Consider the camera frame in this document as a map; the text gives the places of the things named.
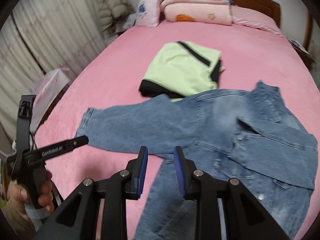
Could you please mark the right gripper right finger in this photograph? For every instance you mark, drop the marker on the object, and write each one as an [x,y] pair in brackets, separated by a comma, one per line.
[225,209]

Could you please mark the dark wooden nightstand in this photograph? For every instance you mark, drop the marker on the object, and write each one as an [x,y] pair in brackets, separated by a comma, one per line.
[302,52]

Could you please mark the blue denim jacket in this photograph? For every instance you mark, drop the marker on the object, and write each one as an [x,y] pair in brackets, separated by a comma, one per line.
[248,135]

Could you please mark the white pink box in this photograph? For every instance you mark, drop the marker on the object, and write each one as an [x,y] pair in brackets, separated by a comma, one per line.
[46,92]

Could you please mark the pink bed sheet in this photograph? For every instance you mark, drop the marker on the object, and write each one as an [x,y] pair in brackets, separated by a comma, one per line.
[113,78]

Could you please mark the light green black folded garment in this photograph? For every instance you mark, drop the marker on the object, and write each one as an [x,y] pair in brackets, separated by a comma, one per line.
[182,69]

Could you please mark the pink folded quilt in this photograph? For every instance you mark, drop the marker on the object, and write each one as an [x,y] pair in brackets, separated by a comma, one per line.
[197,11]

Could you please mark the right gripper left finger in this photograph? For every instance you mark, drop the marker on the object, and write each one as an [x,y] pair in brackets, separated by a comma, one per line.
[77,216]

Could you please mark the brown wooden headboard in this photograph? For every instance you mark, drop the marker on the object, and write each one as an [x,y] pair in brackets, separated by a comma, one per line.
[269,8]

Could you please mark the light pink cartoon pillow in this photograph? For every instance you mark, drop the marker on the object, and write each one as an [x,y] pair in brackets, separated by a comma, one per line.
[148,13]

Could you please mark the white striped curtain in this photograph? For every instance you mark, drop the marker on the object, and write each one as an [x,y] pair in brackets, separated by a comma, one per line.
[39,36]

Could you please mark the beige puffer jacket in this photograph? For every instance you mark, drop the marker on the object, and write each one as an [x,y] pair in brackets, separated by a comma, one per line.
[108,12]

